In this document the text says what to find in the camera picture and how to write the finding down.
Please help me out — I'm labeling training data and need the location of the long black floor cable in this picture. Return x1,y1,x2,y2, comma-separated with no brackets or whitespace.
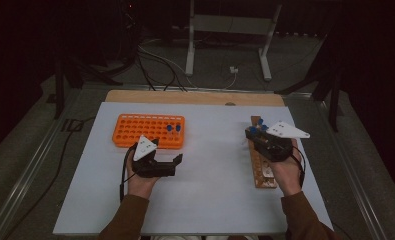
3,115,97,240

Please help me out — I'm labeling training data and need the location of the orange plastic test tube rack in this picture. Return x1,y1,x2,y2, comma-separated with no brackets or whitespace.
111,113,186,150

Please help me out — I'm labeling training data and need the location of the white metal frame desk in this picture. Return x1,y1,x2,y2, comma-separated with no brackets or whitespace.
184,0,283,82

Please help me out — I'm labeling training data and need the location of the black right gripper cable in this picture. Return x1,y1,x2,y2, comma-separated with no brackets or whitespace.
289,145,307,188

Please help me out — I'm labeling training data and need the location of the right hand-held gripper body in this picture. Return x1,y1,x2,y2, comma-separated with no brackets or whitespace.
255,120,311,164

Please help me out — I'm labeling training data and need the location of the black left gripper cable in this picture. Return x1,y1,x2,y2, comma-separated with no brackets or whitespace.
119,144,138,203

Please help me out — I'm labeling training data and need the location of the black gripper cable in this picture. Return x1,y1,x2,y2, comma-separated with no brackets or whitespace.
119,144,138,203
289,145,307,188

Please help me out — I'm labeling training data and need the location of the black metal stand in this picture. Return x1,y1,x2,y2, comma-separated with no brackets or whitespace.
274,31,345,133
52,54,123,120

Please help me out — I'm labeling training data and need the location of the grey metal floor rail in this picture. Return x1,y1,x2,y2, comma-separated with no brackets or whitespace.
0,87,83,240
313,95,388,240

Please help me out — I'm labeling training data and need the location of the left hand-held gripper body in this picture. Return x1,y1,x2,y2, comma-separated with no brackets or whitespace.
131,134,177,179

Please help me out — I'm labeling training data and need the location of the wooden test tube rack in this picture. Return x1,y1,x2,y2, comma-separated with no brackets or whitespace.
248,115,279,190

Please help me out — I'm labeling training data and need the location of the white plug with cable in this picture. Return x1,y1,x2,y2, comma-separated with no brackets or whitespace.
222,65,240,90

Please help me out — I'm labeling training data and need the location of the black floor cable bundle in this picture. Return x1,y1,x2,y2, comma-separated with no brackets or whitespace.
136,44,188,93

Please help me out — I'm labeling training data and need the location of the white floor cable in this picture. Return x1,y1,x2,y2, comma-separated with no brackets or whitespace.
139,46,201,89

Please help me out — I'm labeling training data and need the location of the person's right hand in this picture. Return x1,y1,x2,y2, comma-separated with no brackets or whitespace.
270,138,306,197

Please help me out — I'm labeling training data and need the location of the person's left hand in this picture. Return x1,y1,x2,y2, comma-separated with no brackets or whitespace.
126,150,161,201

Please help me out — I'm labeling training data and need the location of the white table sheet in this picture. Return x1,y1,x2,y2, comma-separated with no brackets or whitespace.
52,101,335,236

